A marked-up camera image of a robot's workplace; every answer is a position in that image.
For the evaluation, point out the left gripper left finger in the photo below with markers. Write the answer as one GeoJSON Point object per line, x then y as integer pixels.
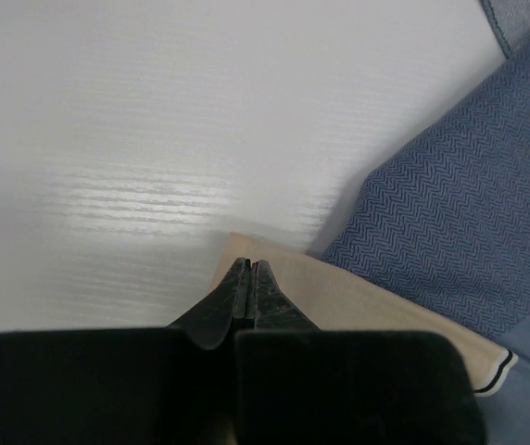
{"type": "Point", "coordinates": [209, 322]}

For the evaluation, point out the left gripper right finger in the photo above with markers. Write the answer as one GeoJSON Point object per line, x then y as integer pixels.
{"type": "Point", "coordinates": [268, 307]}

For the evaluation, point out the blue beige checked cloth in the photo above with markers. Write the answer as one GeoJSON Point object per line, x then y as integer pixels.
{"type": "Point", "coordinates": [439, 239]}

